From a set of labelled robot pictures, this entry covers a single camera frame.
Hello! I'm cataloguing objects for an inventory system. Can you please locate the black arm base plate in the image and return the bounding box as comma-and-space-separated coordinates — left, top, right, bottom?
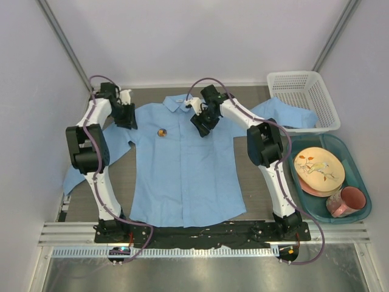
93, 220, 311, 249

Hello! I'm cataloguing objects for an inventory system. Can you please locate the white slotted cable duct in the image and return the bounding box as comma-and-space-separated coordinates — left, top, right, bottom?
52, 246, 279, 259

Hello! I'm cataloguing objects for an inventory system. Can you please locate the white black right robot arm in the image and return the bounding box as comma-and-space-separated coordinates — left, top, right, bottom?
185, 85, 303, 240

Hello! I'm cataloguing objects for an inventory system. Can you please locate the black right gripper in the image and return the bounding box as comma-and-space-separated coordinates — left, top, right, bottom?
191, 105, 220, 137

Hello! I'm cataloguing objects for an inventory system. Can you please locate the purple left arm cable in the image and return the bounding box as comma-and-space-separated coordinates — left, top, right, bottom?
83, 74, 155, 265

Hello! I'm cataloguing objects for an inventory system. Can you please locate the teal plastic tray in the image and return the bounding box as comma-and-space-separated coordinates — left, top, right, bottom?
288, 134, 372, 224

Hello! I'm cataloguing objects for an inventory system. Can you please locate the pink plate under cream plate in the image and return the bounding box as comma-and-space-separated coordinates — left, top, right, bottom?
298, 178, 335, 197

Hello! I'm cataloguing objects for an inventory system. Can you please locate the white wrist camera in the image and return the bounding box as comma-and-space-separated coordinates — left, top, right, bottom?
184, 97, 202, 116
119, 89, 132, 105

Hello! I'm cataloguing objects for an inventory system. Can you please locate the white plastic mesh basket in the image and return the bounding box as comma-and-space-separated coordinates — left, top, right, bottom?
267, 71, 341, 136

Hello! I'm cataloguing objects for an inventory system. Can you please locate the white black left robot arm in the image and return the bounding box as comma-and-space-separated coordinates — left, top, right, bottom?
66, 78, 137, 243

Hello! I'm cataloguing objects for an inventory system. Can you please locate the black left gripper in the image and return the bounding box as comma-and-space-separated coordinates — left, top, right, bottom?
110, 102, 138, 130

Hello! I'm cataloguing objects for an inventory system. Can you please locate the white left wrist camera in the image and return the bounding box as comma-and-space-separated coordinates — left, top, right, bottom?
119, 89, 132, 105

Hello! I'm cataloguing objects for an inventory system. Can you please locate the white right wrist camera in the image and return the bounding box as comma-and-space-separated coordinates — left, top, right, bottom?
184, 97, 202, 116

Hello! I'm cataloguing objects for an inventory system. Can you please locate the cream bird pattern plate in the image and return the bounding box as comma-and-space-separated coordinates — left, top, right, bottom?
294, 147, 345, 192

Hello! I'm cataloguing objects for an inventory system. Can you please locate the light blue button shirt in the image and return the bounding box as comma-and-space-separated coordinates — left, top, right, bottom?
62, 94, 318, 229

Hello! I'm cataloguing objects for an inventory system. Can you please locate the pink ceramic mug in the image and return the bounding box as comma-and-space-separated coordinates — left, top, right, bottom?
326, 186, 367, 218

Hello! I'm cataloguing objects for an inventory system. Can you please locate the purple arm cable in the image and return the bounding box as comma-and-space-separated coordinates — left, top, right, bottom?
185, 77, 326, 267
83, 74, 155, 265

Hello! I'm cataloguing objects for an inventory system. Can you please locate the round colourful brooch pin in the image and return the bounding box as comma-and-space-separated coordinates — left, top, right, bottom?
157, 128, 167, 137

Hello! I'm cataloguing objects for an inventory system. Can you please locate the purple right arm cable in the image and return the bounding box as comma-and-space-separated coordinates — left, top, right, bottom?
185, 77, 326, 267

